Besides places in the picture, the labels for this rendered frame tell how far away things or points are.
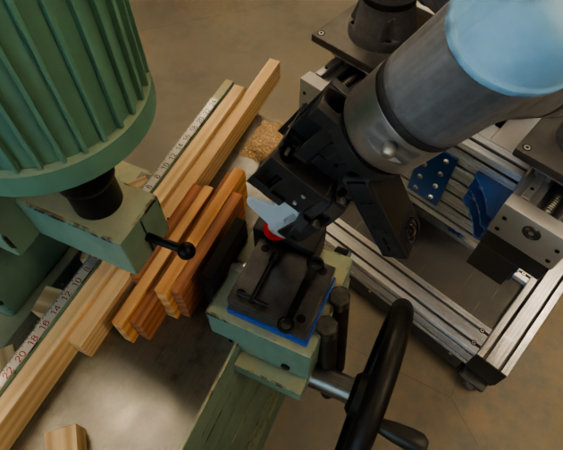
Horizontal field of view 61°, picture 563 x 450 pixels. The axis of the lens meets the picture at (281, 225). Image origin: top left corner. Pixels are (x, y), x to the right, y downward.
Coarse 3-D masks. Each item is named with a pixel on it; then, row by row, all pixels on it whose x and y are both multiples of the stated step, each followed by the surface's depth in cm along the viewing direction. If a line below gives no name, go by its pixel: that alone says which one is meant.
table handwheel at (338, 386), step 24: (408, 312) 60; (384, 336) 57; (408, 336) 57; (384, 360) 53; (312, 384) 65; (336, 384) 64; (360, 384) 63; (384, 384) 52; (360, 408) 52; (384, 408) 52; (360, 432) 51
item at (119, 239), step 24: (144, 192) 52; (48, 216) 50; (72, 216) 50; (120, 216) 50; (144, 216) 50; (72, 240) 53; (96, 240) 50; (120, 240) 48; (144, 240) 52; (120, 264) 53; (144, 264) 54
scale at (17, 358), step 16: (208, 112) 74; (192, 128) 72; (176, 144) 70; (160, 176) 67; (80, 272) 59; (64, 288) 58; (48, 320) 56; (32, 336) 55; (16, 352) 54; (16, 368) 53; (0, 384) 52
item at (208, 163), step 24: (264, 72) 81; (264, 96) 82; (240, 120) 76; (216, 144) 72; (192, 168) 70; (216, 168) 74; (168, 216) 65; (120, 288) 60; (96, 312) 58; (72, 336) 56; (96, 336) 58
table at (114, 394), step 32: (256, 128) 80; (256, 192) 73; (192, 320) 62; (96, 352) 59; (128, 352) 59; (160, 352) 59; (192, 352) 59; (224, 352) 59; (64, 384) 57; (96, 384) 57; (128, 384) 57; (160, 384) 57; (192, 384) 57; (224, 384) 61; (288, 384) 60; (32, 416) 55; (64, 416) 55; (96, 416) 55; (128, 416) 55; (160, 416) 55; (192, 416) 55; (32, 448) 53; (96, 448) 53; (128, 448) 53; (160, 448) 53; (192, 448) 57
